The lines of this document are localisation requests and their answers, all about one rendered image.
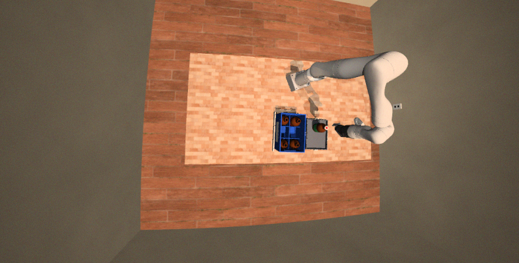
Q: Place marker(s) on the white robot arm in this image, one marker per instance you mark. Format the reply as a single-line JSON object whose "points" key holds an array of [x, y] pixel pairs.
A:
{"points": [[377, 70]]}

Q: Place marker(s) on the blue crate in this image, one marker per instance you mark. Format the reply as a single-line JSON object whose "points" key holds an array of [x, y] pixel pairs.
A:
{"points": [[297, 133]]}

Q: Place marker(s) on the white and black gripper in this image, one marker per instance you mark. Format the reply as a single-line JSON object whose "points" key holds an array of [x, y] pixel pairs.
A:
{"points": [[347, 131]]}

